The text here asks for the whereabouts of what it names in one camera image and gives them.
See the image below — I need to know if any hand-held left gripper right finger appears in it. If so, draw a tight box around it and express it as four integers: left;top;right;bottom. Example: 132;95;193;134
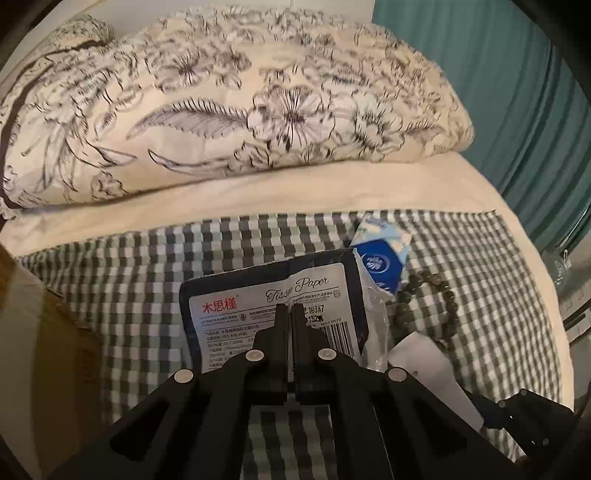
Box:
291;305;527;480

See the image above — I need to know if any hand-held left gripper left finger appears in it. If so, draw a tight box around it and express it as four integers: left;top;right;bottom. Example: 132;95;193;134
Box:
46;307;289;480

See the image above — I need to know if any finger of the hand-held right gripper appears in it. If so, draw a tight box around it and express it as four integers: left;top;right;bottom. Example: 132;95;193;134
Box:
463;390;527;439

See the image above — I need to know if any dark tissue pack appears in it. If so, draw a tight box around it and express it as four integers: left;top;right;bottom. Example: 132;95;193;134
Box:
179;248;370;374

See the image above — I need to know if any brown cardboard box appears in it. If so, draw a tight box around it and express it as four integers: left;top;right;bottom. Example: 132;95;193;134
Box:
0;244;105;480

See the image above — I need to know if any clear plastic bag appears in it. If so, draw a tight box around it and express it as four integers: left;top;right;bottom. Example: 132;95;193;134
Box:
355;272;393;370

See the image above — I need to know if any blue tissue pack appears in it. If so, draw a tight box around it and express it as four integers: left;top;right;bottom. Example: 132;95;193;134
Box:
348;212;414;296

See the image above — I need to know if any green checkered cloth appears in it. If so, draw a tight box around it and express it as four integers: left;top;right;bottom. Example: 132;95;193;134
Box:
16;208;561;480

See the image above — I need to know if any plastic wrapped package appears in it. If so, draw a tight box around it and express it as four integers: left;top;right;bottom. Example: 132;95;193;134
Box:
542;244;578;287

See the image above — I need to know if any floral quilt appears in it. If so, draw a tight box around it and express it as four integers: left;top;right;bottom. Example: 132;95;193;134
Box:
0;4;476;220

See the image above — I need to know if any teal curtain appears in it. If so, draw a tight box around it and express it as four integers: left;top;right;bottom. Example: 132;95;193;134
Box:
372;0;591;252

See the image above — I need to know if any green bead bracelet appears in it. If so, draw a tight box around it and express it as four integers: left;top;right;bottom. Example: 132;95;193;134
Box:
390;270;458;352

